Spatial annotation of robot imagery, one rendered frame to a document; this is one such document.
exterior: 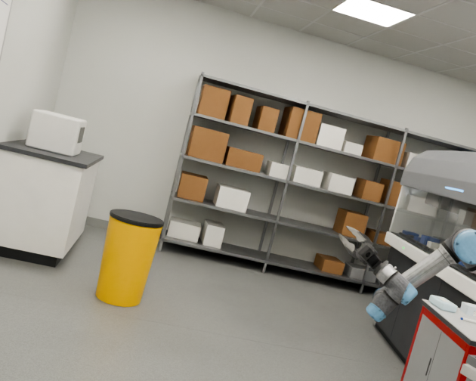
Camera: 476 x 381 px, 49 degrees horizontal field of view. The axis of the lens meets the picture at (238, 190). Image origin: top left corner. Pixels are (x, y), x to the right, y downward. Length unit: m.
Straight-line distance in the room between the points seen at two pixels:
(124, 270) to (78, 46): 3.15
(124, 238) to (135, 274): 0.28
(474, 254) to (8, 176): 3.50
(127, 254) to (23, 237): 1.03
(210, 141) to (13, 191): 2.24
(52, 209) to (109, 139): 1.95
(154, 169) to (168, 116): 0.64
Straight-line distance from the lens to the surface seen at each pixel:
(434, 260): 2.17
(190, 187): 5.76
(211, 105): 5.73
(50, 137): 4.65
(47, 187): 4.42
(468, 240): 2.02
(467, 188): 3.89
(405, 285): 2.06
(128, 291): 3.95
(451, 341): 2.91
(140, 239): 3.81
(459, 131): 7.17
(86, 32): 6.29
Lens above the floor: 1.38
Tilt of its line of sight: 5 degrees down
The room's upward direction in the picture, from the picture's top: 14 degrees clockwise
